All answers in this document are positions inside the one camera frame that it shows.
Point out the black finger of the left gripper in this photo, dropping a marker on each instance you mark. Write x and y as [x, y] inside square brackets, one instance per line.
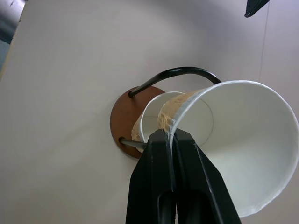
[253, 8]

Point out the paper cup with tan sleeve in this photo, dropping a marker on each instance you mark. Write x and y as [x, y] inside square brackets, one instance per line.
[252, 140]
[149, 121]

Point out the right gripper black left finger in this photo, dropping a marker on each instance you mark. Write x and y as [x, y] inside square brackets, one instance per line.
[151, 177]

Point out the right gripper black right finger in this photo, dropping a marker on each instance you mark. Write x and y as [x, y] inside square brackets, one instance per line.
[201, 186]

